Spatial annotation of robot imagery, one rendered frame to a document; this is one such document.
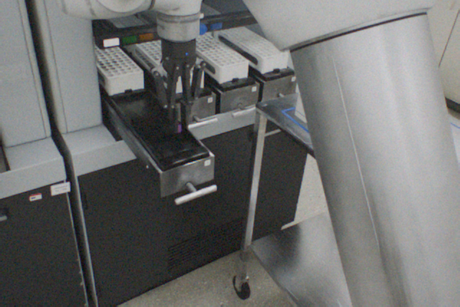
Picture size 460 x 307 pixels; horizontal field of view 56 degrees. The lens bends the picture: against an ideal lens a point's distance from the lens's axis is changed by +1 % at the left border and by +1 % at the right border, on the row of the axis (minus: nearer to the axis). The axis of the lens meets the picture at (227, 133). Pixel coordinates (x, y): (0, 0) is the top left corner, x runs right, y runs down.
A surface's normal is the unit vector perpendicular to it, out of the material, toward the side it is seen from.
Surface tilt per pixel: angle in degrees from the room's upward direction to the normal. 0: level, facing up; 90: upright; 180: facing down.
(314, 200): 0
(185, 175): 90
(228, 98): 90
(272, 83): 90
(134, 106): 0
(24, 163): 0
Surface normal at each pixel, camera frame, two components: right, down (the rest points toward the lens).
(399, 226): -0.26, 0.16
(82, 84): 0.54, 0.50
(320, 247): 0.06, -0.83
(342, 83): -0.55, 0.22
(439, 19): -0.85, 0.25
